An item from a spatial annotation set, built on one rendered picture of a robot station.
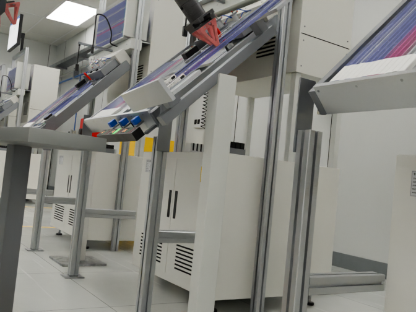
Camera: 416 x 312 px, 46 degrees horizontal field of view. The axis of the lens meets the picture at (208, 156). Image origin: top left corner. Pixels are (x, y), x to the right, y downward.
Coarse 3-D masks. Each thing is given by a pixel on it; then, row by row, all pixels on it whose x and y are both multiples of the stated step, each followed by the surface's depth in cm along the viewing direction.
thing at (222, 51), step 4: (240, 40) 200; (236, 44) 197; (224, 48) 203; (220, 52) 200; (224, 52) 195; (180, 56) 247; (212, 56) 202; (216, 56) 196; (220, 56) 193; (208, 60) 200; (212, 60) 195; (216, 60) 192; (204, 64) 198; (208, 64) 196; (188, 68) 208; (200, 68) 217; (204, 68) 212
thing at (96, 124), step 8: (128, 112) 185; (136, 112) 177; (144, 112) 172; (88, 120) 221; (96, 120) 213; (104, 120) 206; (128, 120) 187; (144, 120) 176; (152, 120) 172; (96, 128) 220; (104, 128) 212; (144, 128) 181
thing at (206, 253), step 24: (216, 96) 144; (216, 120) 144; (216, 144) 144; (216, 168) 144; (216, 192) 144; (216, 216) 144; (216, 240) 144; (192, 264) 146; (216, 264) 144; (192, 288) 144
